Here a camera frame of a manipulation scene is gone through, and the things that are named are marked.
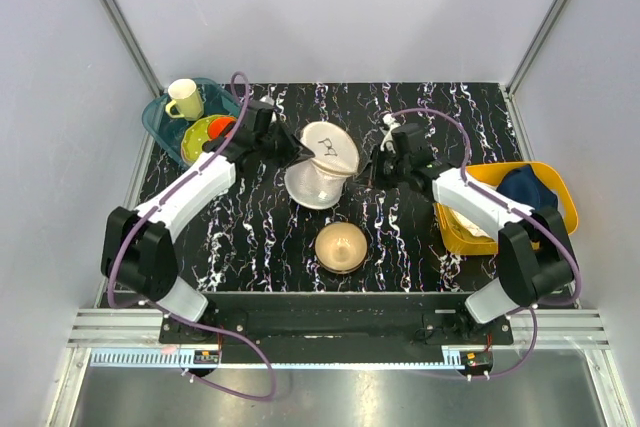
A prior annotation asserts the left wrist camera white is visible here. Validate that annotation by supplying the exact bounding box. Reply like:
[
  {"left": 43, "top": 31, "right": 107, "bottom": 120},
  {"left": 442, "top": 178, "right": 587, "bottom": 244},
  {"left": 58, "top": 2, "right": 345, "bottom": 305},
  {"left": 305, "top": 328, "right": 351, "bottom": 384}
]
[{"left": 258, "top": 95, "right": 275, "bottom": 110}]

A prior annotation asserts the white cloth in basket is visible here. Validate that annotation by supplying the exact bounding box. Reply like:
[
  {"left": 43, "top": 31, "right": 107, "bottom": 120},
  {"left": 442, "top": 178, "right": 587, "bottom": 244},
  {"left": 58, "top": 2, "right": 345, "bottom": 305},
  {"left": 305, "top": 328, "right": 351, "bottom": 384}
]
[{"left": 445, "top": 208, "right": 494, "bottom": 243}]

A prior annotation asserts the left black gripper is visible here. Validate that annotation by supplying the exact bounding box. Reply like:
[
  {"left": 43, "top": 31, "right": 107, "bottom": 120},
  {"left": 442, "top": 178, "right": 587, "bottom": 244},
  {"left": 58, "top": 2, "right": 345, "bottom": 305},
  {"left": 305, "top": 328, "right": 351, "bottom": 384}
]
[{"left": 256, "top": 117, "right": 314, "bottom": 170}]

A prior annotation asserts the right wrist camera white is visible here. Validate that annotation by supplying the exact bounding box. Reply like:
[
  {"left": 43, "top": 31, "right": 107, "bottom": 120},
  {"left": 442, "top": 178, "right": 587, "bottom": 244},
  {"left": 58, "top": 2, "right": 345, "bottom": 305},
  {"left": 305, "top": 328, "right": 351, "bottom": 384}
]
[{"left": 380, "top": 113, "right": 400, "bottom": 153}]

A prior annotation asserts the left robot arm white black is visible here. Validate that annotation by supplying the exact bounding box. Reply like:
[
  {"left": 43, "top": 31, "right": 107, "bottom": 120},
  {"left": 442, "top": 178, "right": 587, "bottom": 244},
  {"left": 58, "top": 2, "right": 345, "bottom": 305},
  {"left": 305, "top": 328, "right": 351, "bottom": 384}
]
[{"left": 101, "top": 100, "right": 314, "bottom": 343}]

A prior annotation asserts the orange cup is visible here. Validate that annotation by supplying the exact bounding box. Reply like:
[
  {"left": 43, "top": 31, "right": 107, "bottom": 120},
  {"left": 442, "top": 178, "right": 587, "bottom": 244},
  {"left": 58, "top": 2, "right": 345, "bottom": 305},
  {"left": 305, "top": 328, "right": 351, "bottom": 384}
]
[{"left": 207, "top": 115, "right": 236, "bottom": 140}]

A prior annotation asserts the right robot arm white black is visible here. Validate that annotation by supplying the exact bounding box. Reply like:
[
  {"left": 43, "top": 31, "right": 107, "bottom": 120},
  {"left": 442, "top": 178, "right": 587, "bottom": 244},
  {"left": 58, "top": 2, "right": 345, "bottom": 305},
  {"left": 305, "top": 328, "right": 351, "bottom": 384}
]
[{"left": 363, "top": 114, "right": 579, "bottom": 344}]

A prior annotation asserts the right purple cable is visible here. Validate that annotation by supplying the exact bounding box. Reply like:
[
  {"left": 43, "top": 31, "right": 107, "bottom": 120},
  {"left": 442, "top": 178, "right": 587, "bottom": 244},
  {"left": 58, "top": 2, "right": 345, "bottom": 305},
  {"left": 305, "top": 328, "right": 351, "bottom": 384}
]
[{"left": 394, "top": 107, "right": 584, "bottom": 381}]

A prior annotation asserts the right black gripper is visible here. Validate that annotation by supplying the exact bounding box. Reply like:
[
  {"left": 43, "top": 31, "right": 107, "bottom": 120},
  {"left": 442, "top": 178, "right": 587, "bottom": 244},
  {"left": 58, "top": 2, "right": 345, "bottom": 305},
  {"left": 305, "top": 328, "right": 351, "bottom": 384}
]
[{"left": 354, "top": 146, "right": 410, "bottom": 192}]

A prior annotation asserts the yellow-green plate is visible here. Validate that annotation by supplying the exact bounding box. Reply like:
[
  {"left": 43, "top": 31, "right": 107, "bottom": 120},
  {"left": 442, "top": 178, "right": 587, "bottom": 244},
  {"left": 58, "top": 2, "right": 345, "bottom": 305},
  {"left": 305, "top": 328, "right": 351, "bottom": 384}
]
[{"left": 181, "top": 114, "right": 220, "bottom": 166}]

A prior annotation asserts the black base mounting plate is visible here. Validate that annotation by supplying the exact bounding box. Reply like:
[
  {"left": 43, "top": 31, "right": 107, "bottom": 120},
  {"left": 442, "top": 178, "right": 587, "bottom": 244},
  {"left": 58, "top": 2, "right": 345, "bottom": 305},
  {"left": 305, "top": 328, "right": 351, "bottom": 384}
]
[{"left": 139, "top": 291, "right": 515, "bottom": 353}]

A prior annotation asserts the pale yellow mug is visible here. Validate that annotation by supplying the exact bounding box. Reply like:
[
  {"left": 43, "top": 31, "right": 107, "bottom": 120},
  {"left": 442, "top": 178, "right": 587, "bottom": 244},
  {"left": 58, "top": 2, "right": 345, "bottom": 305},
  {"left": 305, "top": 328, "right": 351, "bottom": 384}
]
[{"left": 165, "top": 79, "right": 204, "bottom": 121}]

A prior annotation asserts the teal plastic bin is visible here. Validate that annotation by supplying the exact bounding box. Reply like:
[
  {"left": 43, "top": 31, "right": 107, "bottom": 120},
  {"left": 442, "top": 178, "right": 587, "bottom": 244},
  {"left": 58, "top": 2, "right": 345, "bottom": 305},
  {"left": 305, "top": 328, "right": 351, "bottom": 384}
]
[{"left": 142, "top": 77, "right": 240, "bottom": 169}]

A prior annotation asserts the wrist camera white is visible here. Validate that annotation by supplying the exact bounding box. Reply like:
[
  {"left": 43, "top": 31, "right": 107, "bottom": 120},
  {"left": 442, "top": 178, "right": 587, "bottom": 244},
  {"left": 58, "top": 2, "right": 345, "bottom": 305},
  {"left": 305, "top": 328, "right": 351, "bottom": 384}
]
[
  {"left": 380, "top": 113, "right": 400, "bottom": 153},
  {"left": 258, "top": 95, "right": 275, "bottom": 110}
]

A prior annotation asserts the black marble pattern mat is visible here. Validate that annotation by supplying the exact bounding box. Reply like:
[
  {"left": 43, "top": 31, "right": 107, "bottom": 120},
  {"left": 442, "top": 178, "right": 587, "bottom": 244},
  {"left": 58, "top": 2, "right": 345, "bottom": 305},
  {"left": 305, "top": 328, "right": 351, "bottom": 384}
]
[{"left": 175, "top": 82, "right": 521, "bottom": 292}]

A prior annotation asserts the navy blue garment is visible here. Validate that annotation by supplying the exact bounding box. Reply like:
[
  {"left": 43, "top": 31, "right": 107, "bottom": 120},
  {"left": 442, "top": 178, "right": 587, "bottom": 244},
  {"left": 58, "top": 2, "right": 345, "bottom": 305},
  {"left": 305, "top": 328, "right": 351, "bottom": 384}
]
[{"left": 496, "top": 165, "right": 559, "bottom": 210}]

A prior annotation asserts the yellow plastic basket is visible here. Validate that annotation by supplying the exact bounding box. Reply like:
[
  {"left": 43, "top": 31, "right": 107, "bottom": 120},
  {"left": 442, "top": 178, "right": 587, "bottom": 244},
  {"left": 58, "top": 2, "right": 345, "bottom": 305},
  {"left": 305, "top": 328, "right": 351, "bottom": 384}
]
[{"left": 435, "top": 161, "right": 579, "bottom": 256}]

